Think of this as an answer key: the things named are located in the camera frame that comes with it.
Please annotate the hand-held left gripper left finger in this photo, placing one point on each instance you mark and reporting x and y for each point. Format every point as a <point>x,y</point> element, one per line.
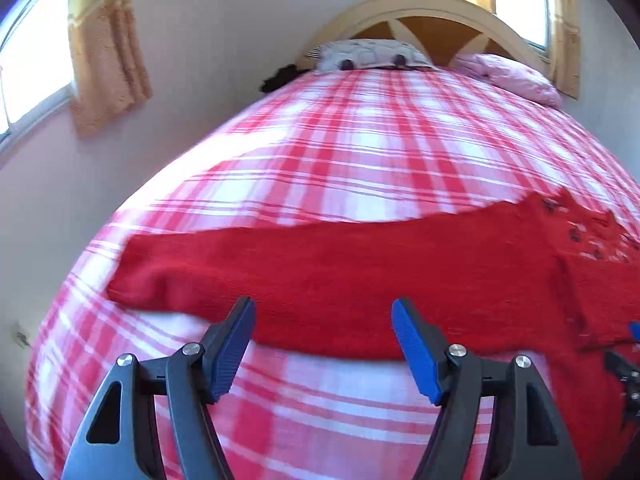
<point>232,345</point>

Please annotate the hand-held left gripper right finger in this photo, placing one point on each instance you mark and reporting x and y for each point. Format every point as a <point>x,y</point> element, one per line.
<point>417,350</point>

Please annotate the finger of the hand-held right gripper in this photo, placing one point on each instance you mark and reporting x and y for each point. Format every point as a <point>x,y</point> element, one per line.
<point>622,370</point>

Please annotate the red knitted sweater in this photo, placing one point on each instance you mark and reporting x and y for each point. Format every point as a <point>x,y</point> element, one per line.
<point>350,270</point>

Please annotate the red plaid bed sheet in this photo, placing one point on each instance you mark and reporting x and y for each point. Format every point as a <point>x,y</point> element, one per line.
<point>375,160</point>

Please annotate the dark cloth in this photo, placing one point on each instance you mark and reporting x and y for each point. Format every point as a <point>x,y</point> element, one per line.
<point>277,80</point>

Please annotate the pink pillow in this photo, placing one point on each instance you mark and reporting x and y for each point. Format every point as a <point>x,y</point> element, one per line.
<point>505,77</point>

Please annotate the white patterned pillow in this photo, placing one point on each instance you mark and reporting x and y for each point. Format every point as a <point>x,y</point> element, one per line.
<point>365,52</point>

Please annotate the tan side window curtain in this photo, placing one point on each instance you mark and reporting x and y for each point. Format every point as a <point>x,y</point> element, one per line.
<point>107,60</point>

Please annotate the narrow tan curtain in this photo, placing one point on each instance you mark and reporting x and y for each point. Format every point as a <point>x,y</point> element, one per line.
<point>567,45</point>

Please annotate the cream wooden headboard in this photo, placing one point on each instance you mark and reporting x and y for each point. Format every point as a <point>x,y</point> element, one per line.
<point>420,7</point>

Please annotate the side window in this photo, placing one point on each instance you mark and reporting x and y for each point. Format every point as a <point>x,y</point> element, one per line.
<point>35,55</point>

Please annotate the window behind headboard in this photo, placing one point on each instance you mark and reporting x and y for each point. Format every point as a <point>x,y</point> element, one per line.
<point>520,0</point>

